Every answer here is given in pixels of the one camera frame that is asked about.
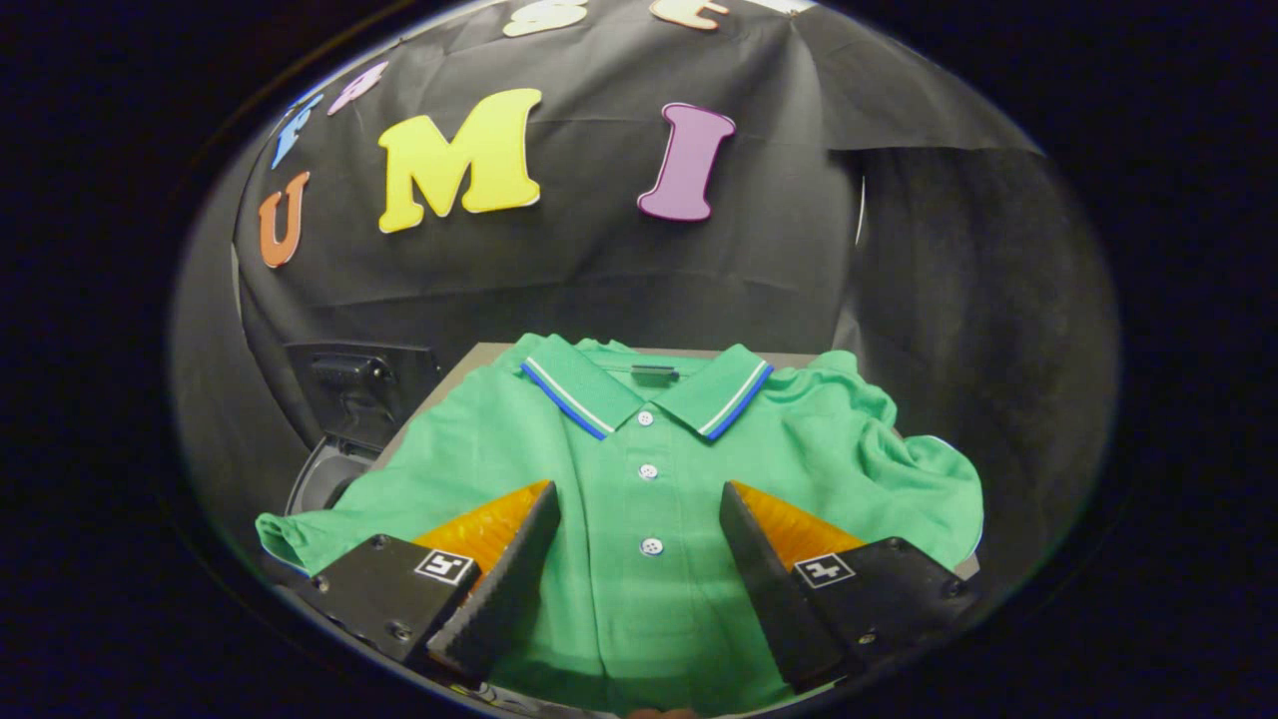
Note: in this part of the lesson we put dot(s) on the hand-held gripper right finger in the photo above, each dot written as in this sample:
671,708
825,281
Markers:
769,589

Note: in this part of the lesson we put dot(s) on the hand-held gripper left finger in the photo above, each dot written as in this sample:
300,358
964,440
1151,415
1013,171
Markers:
504,589

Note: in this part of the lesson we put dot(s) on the green polo shirt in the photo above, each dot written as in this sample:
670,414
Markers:
639,599

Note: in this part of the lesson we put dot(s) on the grey cabinet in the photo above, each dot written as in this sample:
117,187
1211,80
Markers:
454,374

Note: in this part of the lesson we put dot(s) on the black backdrop cloth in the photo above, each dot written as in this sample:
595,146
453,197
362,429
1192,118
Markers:
599,260

